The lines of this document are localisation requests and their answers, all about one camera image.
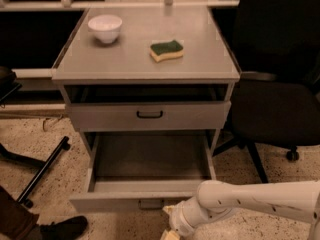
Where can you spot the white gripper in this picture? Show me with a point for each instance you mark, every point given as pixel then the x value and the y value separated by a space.
pixel 177 220

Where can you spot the grey drawer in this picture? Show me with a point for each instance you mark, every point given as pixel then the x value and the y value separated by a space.
pixel 143 170
pixel 148 116

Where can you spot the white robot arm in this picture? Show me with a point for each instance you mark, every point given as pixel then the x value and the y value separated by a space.
pixel 215 200

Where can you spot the grey drawer cabinet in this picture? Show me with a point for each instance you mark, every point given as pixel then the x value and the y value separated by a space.
pixel 92 72

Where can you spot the black shoe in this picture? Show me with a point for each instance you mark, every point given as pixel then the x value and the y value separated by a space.
pixel 69 229

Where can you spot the black office chair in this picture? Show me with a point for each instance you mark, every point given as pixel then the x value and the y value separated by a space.
pixel 276 44

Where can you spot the green and yellow sponge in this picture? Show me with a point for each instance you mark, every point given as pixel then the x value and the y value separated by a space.
pixel 166 50

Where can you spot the white ceramic bowl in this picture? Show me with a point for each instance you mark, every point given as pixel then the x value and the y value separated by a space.
pixel 106 28

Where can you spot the black chair base left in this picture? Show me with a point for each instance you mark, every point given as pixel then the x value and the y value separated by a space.
pixel 8 86

